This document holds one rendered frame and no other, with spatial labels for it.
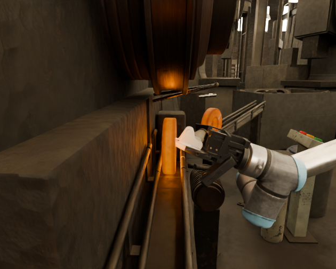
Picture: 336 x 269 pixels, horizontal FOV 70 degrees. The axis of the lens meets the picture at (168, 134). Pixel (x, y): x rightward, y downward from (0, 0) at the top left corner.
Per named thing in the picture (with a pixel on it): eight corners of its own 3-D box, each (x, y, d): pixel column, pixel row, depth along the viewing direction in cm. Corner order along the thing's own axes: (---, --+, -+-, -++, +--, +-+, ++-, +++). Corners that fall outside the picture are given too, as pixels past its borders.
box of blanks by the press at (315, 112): (256, 161, 264) (263, 90, 245) (223, 141, 342) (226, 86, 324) (333, 154, 286) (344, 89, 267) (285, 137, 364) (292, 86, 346)
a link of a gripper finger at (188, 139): (174, 122, 64) (206, 133, 65) (167, 142, 66) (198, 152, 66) (174, 124, 61) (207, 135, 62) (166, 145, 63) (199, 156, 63)
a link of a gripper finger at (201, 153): (185, 141, 66) (215, 151, 66) (183, 147, 66) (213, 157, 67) (186, 146, 61) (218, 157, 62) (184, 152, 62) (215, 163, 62)
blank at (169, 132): (161, 123, 57) (175, 123, 57) (166, 113, 72) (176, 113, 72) (161, 183, 60) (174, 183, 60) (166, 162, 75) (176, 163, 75)
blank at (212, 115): (206, 147, 112) (212, 148, 110) (196, 124, 102) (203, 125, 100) (218, 124, 120) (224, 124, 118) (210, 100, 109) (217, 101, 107)
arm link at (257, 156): (247, 170, 72) (257, 184, 62) (232, 165, 72) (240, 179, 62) (259, 143, 70) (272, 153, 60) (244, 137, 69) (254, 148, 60)
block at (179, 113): (155, 179, 87) (154, 113, 81) (157, 170, 95) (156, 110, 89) (184, 179, 86) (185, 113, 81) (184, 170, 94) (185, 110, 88)
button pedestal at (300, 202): (291, 246, 133) (306, 139, 118) (274, 220, 156) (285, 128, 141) (320, 246, 132) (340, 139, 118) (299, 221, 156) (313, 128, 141)
